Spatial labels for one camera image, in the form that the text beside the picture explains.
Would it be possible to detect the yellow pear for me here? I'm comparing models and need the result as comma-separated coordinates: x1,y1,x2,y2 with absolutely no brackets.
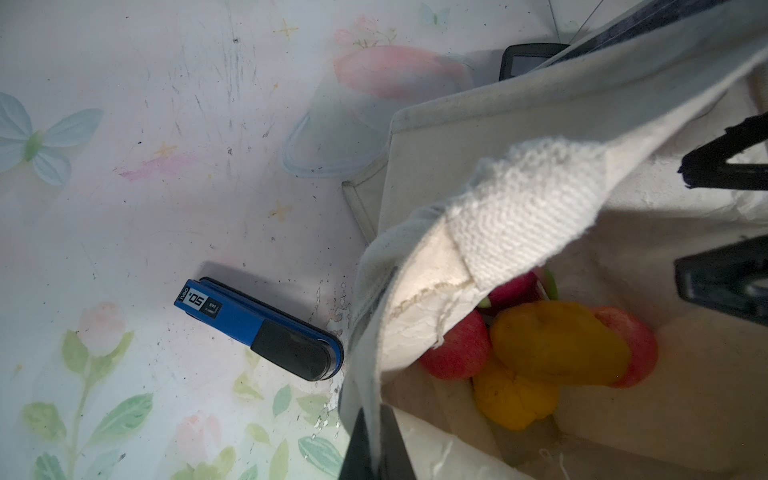
472,356,559,431

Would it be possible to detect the blue black stapler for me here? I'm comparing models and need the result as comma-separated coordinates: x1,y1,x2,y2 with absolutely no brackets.
174,277,344,382

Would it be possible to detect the yellow mango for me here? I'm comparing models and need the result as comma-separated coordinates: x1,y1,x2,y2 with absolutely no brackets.
490,301,632,386

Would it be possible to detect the red apple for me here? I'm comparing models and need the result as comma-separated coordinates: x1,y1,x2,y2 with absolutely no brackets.
593,307,658,388
419,311,492,380

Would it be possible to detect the black calculator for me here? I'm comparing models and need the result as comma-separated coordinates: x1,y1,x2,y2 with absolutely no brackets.
499,43,569,81

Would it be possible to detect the pink dragon fruit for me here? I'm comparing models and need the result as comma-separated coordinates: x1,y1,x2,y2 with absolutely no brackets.
477,267,559,315

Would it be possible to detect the cream canvas tote bag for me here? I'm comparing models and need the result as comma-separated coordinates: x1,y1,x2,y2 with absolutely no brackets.
340,1,767,479

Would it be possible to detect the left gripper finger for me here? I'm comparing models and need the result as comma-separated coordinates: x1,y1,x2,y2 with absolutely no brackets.
674,236,767,326
339,405,416,480
678,113,767,191

